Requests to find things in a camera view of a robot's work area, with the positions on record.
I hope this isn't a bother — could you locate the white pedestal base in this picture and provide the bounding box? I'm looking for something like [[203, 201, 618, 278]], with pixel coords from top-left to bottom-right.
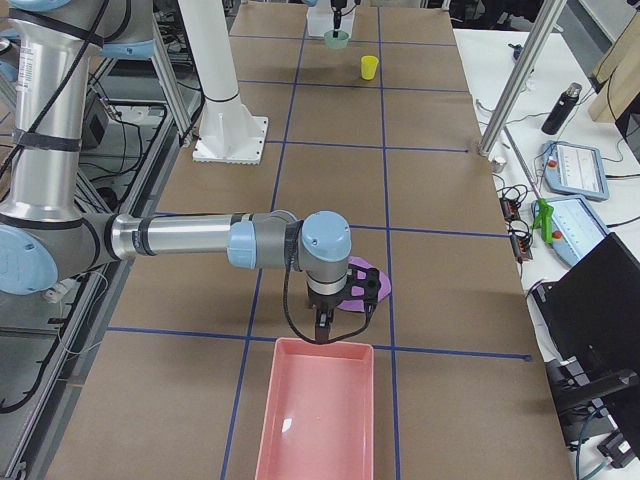
[[179, 0, 269, 165]]

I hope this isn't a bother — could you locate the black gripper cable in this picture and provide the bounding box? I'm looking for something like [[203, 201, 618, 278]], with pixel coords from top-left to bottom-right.
[[282, 222, 374, 347]]

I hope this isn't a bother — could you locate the purple microfiber cloth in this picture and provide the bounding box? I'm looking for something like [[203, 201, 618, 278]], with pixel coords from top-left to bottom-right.
[[338, 256, 391, 313]]

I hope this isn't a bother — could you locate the green grabber tool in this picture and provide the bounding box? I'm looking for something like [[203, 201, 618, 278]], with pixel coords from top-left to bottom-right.
[[503, 126, 554, 244]]

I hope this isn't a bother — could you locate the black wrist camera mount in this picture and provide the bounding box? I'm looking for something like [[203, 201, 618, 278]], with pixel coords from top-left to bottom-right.
[[338, 263, 382, 316]]

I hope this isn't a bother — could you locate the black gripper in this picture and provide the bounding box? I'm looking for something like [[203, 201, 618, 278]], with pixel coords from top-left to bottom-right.
[[308, 292, 343, 345]]

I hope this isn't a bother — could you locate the translucent white plastic box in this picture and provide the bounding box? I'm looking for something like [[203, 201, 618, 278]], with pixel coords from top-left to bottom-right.
[[306, 1, 356, 38]]

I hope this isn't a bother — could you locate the aluminium frame post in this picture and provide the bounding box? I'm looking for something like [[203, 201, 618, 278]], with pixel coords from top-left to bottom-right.
[[478, 0, 567, 157]]

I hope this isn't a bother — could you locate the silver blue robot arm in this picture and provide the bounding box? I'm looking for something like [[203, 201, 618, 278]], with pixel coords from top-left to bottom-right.
[[1, 1, 356, 344]]

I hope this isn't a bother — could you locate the black monitor stand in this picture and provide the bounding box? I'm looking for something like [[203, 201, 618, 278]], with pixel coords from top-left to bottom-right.
[[545, 358, 639, 446]]

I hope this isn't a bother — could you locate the teach pendant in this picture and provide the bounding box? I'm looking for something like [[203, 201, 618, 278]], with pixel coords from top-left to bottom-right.
[[542, 141, 610, 201], [547, 194, 610, 267]]

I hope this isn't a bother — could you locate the yellow plastic cup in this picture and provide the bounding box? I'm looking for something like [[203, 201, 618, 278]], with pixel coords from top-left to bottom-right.
[[360, 55, 379, 81]]

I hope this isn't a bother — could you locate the green bowl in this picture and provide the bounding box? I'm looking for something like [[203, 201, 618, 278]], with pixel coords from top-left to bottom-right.
[[323, 30, 350, 50]]

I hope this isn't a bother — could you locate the pink plastic tray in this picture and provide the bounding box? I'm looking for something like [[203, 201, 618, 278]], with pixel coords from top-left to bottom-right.
[[255, 338, 374, 479]]

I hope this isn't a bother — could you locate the black laptop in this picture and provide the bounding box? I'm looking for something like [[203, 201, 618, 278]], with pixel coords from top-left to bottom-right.
[[533, 233, 639, 371]]

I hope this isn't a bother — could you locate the upper teach pendant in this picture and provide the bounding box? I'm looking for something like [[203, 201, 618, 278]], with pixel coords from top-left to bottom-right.
[[542, 141, 610, 201]]

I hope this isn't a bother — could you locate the black water bottle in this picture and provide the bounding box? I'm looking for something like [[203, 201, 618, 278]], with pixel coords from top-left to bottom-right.
[[541, 82, 583, 135]]

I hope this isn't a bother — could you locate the lower teach pendant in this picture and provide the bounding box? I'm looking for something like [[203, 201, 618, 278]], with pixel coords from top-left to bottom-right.
[[547, 194, 610, 267]]

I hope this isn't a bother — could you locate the aluminium rail left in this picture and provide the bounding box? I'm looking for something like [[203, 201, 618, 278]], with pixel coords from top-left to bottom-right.
[[151, 19, 192, 147]]

